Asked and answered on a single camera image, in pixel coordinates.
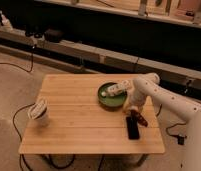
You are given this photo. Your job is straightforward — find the red pepper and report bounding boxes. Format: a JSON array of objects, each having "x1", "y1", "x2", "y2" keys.
[{"x1": 131, "y1": 110, "x2": 148, "y2": 127}]

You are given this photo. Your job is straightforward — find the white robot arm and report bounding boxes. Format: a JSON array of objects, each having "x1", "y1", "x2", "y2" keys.
[{"x1": 125, "y1": 73, "x2": 201, "y2": 171}]

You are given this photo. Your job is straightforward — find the black smartphone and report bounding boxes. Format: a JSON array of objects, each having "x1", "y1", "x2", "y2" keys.
[{"x1": 126, "y1": 117, "x2": 140, "y2": 140}]

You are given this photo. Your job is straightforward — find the green bowl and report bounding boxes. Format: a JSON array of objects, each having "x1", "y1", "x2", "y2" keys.
[{"x1": 97, "y1": 82, "x2": 127, "y2": 108}]

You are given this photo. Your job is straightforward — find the wooden table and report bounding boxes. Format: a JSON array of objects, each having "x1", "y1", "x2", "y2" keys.
[{"x1": 19, "y1": 74, "x2": 165, "y2": 154}]

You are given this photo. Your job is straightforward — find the black power adapter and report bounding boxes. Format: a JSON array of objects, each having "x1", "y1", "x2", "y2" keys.
[{"x1": 177, "y1": 135, "x2": 185, "y2": 145}]

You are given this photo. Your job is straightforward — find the white cup with packet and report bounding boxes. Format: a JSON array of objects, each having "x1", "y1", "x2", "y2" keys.
[{"x1": 28, "y1": 99, "x2": 49, "y2": 127}]

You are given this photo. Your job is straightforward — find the black device on ledge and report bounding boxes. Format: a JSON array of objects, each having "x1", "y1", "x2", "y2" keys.
[{"x1": 44, "y1": 29, "x2": 63, "y2": 43}]

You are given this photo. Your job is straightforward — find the white spray bottle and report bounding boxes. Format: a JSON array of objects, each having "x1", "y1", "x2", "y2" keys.
[{"x1": 0, "y1": 11, "x2": 13, "y2": 31}]

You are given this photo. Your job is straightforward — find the black cable right floor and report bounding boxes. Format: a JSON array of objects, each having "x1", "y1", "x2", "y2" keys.
[{"x1": 156, "y1": 103, "x2": 188, "y2": 139}]

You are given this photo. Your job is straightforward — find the black floor cable left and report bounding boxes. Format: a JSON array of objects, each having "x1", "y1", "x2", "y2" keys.
[{"x1": 12, "y1": 103, "x2": 77, "y2": 171}]

